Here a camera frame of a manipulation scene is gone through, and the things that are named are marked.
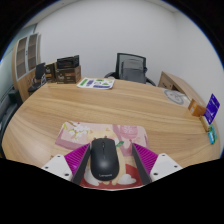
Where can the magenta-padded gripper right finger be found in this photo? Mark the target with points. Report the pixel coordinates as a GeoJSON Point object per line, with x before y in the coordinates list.
{"type": "Point", "coordinates": [149, 160]}

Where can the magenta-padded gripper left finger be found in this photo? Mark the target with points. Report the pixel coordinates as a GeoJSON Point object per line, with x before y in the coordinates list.
{"type": "Point", "coordinates": [76, 160]}

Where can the black computer mouse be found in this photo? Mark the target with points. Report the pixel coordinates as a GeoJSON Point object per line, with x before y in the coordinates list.
{"type": "Point", "coordinates": [105, 160]}

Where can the cartoon dog print mouse pad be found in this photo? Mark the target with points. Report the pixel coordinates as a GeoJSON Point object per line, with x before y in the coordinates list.
{"type": "Point", "coordinates": [80, 133]}

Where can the blue small box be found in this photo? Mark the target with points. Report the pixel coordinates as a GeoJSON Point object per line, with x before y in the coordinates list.
{"type": "Point", "coordinates": [211, 138]}

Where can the tan small box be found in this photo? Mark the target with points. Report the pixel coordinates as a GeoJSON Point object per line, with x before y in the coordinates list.
{"type": "Point", "coordinates": [204, 123]}

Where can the grey circle print sheet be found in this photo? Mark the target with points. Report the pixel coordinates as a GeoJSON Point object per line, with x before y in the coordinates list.
{"type": "Point", "coordinates": [176, 96]}

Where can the brown cardboard box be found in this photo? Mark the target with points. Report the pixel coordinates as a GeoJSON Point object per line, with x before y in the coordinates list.
{"type": "Point", "coordinates": [196, 108]}

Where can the green small box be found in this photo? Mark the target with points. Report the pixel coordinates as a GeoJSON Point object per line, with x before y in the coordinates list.
{"type": "Point", "coordinates": [215, 133]}

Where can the white green printed leaflet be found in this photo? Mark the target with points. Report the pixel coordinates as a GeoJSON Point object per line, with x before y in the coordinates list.
{"type": "Point", "coordinates": [96, 83]}

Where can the purple standing package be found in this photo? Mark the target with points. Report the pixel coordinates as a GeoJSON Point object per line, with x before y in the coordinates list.
{"type": "Point", "coordinates": [212, 109]}

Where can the black leather armchair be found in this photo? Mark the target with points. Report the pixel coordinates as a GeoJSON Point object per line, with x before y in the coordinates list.
{"type": "Point", "coordinates": [8, 110]}

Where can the brown and black carton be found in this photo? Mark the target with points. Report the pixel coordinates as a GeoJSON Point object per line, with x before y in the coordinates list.
{"type": "Point", "coordinates": [68, 76]}

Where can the dark brown narrow box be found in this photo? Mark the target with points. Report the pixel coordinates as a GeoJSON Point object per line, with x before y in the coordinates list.
{"type": "Point", "coordinates": [50, 72]}

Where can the grey mesh office chair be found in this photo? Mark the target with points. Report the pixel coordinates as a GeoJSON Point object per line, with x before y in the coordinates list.
{"type": "Point", "coordinates": [131, 69]}

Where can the flat black box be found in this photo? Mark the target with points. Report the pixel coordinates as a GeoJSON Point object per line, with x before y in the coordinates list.
{"type": "Point", "coordinates": [67, 62]}

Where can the wooden shelf unit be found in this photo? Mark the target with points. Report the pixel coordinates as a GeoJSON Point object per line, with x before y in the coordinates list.
{"type": "Point", "coordinates": [25, 61]}

